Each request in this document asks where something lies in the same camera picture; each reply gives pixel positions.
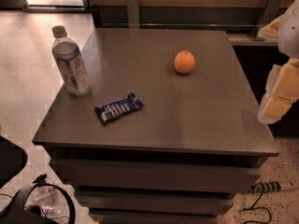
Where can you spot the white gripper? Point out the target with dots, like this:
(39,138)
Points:
(290,32)

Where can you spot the blue rxbar blueberry wrapper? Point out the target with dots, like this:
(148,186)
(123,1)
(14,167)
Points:
(112,111)

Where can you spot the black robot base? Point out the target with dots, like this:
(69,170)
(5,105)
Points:
(12,161)

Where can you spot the orange fruit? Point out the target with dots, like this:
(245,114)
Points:
(184,62)

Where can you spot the grey drawer cabinet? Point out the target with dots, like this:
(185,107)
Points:
(181,159)

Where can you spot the white power strip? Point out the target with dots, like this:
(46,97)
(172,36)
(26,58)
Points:
(272,186)

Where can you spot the clear plastic water bottle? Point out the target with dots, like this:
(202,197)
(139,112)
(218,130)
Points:
(68,58)

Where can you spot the grey metal bracket right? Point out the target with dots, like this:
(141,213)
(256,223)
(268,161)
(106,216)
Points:
(269,12)

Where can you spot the grey metal bracket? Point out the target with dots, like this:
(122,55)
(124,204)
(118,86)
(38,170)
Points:
(133,13)
(269,12)

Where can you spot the grey metal bracket left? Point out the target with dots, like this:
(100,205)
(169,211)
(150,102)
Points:
(133,13)

